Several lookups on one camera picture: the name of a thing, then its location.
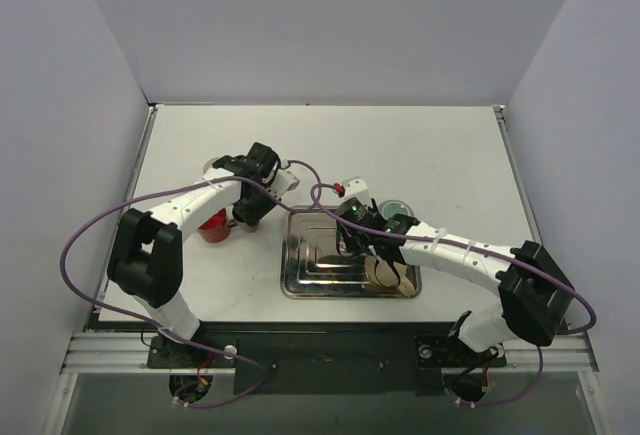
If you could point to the teal speckled ceramic mug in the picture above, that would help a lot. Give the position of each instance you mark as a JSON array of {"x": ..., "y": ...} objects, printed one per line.
[{"x": 391, "y": 207}]

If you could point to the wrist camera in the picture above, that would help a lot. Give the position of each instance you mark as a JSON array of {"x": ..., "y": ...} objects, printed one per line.
[
  {"x": 284, "y": 181},
  {"x": 357, "y": 188}
]

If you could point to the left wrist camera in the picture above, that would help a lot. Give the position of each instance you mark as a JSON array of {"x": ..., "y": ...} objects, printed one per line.
[{"x": 284, "y": 181}]

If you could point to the red ceramic mug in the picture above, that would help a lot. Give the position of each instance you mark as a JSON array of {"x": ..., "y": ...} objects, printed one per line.
[{"x": 215, "y": 229}]

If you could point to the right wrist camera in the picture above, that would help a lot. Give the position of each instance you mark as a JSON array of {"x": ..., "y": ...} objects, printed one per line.
[{"x": 357, "y": 188}]

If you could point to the cream ceramic mug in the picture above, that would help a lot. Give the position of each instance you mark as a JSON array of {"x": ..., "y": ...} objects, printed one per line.
[{"x": 393, "y": 277}]

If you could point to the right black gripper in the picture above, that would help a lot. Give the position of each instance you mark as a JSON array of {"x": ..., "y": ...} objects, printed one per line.
[{"x": 361, "y": 241}]

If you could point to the stainless steel tray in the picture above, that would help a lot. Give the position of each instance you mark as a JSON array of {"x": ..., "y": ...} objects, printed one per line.
[{"x": 316, "y": 265}]

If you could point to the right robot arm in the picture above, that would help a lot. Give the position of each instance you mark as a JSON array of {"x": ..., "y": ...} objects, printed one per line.
[{"x": 529, "y": 284}]

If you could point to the pink faceted ceramic mug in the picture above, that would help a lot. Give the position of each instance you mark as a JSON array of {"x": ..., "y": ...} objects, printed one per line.
[{"x": 210, "y": 163}]

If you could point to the small dark brown cup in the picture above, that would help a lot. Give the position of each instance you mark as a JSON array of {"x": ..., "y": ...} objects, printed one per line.
[{"x": 234, "y": 224}]

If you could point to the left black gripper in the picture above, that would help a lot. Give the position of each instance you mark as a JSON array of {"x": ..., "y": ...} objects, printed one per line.
[{"x": 248, "y": 212}]

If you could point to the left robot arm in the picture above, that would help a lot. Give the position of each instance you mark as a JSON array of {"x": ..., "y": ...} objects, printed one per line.
[{"x": 146, "y": 260}]

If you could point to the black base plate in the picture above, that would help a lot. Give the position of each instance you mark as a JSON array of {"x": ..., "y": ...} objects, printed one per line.
[{"x": 325, "y": 358}]

